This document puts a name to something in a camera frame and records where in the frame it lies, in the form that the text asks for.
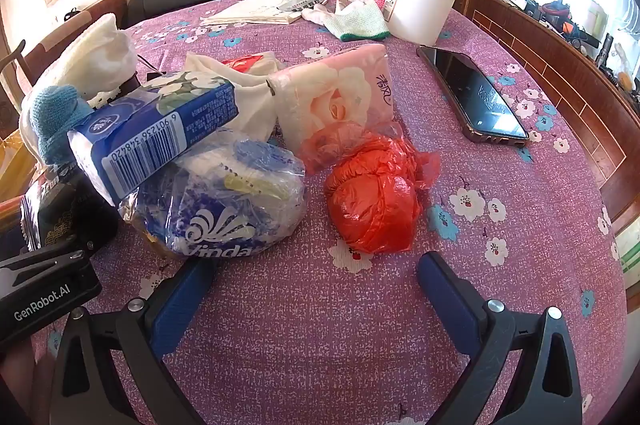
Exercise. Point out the white paper booklet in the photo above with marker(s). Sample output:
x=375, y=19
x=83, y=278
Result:
x=250, y=10

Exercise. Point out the white plastic bag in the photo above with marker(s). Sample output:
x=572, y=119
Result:
x=250, y=105

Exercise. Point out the white plastic jar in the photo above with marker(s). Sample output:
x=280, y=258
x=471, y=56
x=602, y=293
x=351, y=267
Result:
x=420, y=5

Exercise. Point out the yellow box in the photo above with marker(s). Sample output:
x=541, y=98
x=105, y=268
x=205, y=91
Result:
x=12, y=170

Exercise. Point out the wooden chair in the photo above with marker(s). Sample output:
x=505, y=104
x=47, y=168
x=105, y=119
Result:
x=100, y=12

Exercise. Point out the green and white bag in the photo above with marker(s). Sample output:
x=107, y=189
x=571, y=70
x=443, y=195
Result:
x=627, y=255

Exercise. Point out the white glove with green trim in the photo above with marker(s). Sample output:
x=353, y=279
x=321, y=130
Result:
x=357, y=22

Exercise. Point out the purple floral tablecloth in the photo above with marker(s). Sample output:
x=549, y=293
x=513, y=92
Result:
x=320, y=330

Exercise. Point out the black snack packet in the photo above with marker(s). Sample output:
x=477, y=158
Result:
x=60, y=215

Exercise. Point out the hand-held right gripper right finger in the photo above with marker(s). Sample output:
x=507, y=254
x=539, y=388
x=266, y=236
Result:
x=447, y=300

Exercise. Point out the blue knit cloth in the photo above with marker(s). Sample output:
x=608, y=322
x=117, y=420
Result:
x=55, y=120

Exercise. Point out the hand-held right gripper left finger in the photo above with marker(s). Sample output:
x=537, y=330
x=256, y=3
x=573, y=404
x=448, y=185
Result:
x=180, y=305

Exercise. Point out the clear bag of blue tissues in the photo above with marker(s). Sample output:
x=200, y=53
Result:
x=235, y=205

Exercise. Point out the white knitted cloth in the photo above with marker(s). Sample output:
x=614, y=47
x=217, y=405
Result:
x=90, y=55

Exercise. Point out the pink rose tissue pack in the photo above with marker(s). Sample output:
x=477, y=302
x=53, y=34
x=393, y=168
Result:
x=330, y=100

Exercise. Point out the person's left forearm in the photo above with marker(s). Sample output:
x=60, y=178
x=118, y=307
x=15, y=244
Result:
x=20, y=380

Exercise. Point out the black flashlight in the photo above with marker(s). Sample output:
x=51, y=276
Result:
x=604, y=50

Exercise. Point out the red plastic bag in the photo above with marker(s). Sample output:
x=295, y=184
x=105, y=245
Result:
x=372, y=200

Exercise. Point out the row of windowsill clutter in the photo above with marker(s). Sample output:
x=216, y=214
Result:
x=555, y=12

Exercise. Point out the white pack with red label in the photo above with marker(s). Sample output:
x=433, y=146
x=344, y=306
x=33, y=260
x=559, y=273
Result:
x=240, y=62

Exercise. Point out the blue tissue box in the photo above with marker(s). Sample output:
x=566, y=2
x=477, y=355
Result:
x=150, y=135

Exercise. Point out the black smartphone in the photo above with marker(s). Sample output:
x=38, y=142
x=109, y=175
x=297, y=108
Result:
x=475, y=95

